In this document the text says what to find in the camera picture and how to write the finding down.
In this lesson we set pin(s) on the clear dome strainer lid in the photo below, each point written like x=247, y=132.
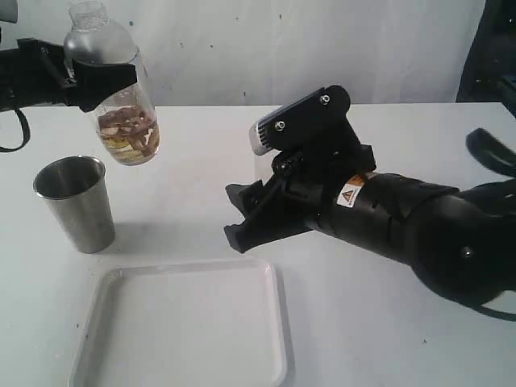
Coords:
x=95, y=38

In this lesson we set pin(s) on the white square tray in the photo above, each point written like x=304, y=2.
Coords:
x=205, y=323

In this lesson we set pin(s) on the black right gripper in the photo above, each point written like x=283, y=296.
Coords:
x=319, y=186

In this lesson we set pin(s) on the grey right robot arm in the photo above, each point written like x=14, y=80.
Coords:
x=459, y=243

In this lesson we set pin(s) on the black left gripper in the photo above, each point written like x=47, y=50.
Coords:
x=34, y=73

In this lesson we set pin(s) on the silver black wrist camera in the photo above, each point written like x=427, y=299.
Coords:
x=293, y=125

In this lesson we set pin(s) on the clear plastic shaker cup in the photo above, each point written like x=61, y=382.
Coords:
x=135, y=95

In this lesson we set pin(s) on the stainless steel cup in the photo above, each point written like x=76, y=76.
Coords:
x=74, y=190

